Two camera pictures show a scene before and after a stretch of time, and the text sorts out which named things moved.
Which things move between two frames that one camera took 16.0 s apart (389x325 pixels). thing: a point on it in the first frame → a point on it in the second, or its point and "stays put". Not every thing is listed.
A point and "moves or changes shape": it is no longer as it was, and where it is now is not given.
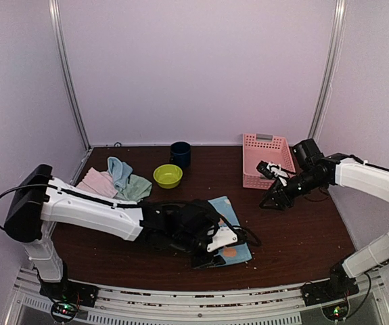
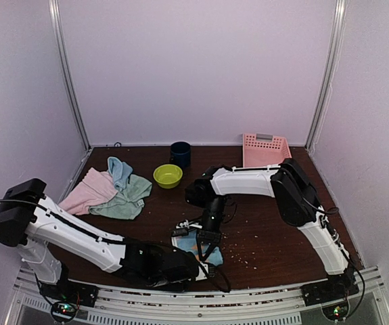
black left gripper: x=210 y=261 → x=181 y=288
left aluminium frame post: x=54 y=19 stays put
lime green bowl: x=168 y=176 stays put
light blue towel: x=120 y=171 stays put
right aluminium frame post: x=339 y=23 stays put
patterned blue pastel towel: x=236 y=253 moves or changes shape
